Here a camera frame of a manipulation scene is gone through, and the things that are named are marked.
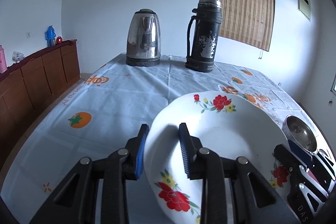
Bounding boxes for brown wooden sideboard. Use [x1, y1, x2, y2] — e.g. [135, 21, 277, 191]
[0, 40, 80, 163]

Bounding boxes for bamboo window blind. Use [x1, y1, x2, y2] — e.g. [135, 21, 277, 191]
[209, 0, 276, 52]

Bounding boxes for pink thermos bottle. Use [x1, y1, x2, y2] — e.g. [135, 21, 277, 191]
[0, 45, 7, 73]

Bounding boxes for small red object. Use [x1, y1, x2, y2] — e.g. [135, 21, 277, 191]
[56, 36, 63, 44]

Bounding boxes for red flower white plate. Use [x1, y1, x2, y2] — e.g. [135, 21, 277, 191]
[143, 91, 290, 223]

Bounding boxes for glass window with frame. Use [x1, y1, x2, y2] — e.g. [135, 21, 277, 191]
[330, 77, 336, 96]

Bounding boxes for wall electrical panel box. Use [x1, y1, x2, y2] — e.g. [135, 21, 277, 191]
[298, 0, 311, 20]

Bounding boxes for crumpled plastic bag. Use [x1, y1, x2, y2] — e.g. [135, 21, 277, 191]
[11, 51, 25, 64]

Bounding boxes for stainless steel bowl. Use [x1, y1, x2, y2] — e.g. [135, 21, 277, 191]
[282, 115, 317, 152]

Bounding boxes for stainless steel electric kettle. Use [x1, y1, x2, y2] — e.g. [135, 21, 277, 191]
[126, 9, 161, 67]

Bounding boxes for light blue printed tablecloth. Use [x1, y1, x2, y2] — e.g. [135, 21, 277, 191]
[1, 54, 332, 223]

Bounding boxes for blue thermos jug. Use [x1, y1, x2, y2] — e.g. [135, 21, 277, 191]
[45, 26, 56, 47]

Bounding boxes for black worn thermos flask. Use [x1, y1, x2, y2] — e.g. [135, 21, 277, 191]
[186, 0, 223, 73]

